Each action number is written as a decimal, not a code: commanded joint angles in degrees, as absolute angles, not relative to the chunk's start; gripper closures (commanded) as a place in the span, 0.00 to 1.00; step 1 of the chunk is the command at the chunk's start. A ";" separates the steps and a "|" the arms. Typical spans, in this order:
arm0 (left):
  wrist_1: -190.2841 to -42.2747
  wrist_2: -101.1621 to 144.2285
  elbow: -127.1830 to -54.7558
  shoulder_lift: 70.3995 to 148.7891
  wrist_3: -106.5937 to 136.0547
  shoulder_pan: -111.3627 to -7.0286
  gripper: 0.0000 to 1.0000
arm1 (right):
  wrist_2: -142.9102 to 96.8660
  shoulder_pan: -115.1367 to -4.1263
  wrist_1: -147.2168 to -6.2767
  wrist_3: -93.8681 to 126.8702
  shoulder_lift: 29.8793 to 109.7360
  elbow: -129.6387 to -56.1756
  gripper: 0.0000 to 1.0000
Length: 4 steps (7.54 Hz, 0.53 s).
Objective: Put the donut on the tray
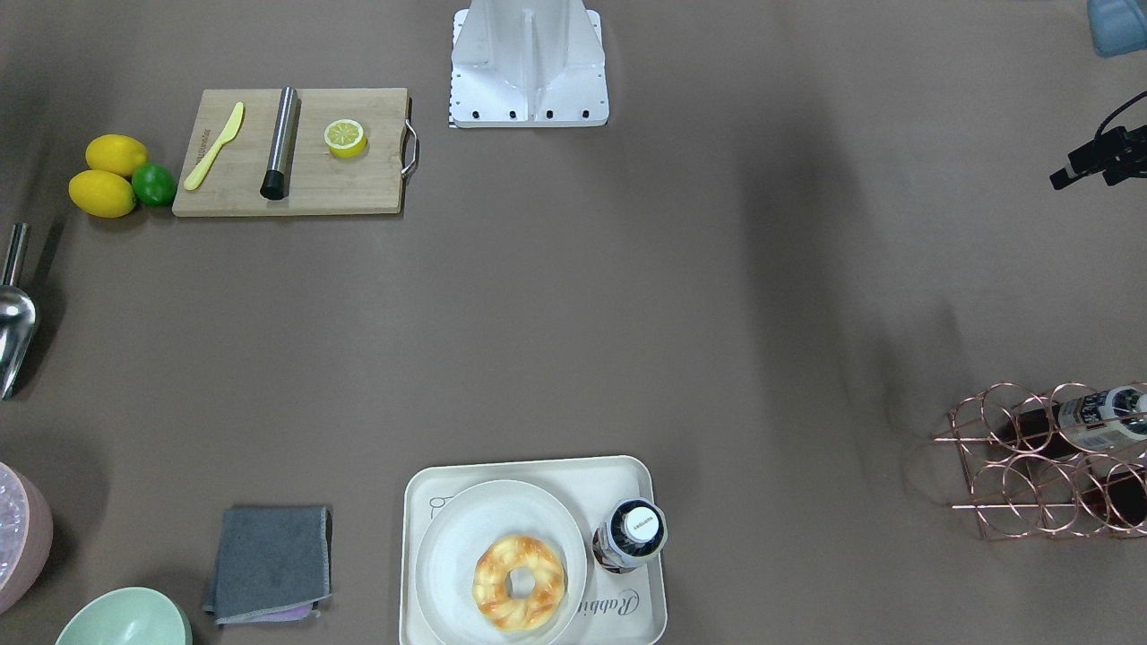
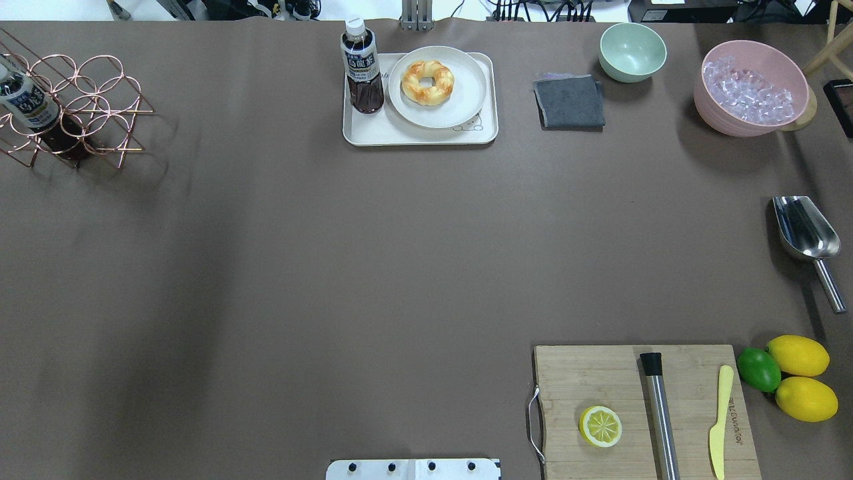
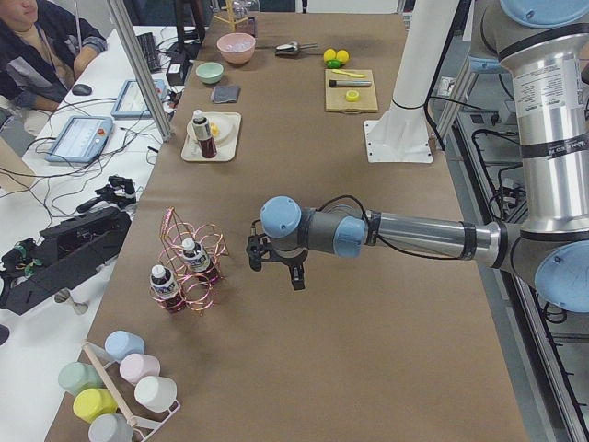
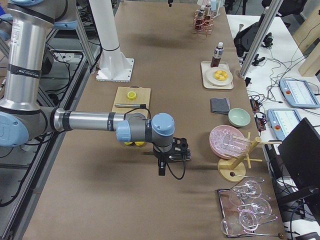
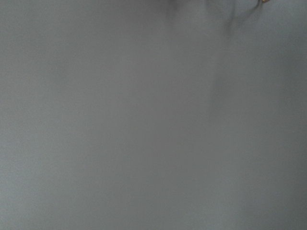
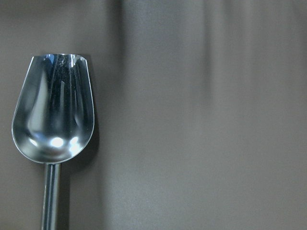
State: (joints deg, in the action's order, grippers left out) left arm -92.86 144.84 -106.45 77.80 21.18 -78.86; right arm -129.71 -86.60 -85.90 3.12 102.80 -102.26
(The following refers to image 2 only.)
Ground half lemon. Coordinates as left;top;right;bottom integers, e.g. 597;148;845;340
578;406;622;449

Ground wooden coaster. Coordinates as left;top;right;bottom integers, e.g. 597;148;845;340
781;86;817;133

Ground standing dark tea bottle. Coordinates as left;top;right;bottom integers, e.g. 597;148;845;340
341;16;385;113

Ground bamboo cutting board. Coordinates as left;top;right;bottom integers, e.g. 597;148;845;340
533;345;735;479

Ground steel ice scoop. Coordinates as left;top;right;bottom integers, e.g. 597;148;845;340
772;195;847;314

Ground glazed twisted donut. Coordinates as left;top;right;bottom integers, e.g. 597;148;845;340
401;59;456;106

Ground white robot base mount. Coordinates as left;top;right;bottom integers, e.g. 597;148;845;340
325;458;502;479

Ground grey folded cloth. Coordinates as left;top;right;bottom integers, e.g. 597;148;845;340
533;73;606;130

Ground steel muddler black tip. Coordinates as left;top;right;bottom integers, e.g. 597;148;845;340
639;352;680;479

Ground pink bowl of ice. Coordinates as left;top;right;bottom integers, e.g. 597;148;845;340
694;40;810;137

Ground yellow lemon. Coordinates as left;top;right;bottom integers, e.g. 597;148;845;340
766;335;830;377
774;376;840;423

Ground green lime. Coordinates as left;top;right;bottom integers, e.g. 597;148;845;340
736;347;781;394

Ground copper wire bottle rack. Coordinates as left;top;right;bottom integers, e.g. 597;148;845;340
2;29;156;170

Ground metal camera pole mount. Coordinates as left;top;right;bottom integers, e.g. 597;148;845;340
399;0;434;31

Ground yellow plastic knife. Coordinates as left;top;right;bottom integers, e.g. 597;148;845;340
708;365;734;479

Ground dark tea bottle in rack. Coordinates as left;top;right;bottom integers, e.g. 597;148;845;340
1;63;89;166

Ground black tablet device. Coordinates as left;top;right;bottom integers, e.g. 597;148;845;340
823;79;853;139

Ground wooden chair leg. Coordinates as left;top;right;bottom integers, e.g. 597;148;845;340
801;1;852;80

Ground cream rabbit tray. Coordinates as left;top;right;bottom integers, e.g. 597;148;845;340
342;52;499;147

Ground white round plate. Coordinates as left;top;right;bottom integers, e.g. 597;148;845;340
387;46;488;129

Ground green bowl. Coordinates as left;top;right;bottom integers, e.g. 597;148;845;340
599;23;669;83

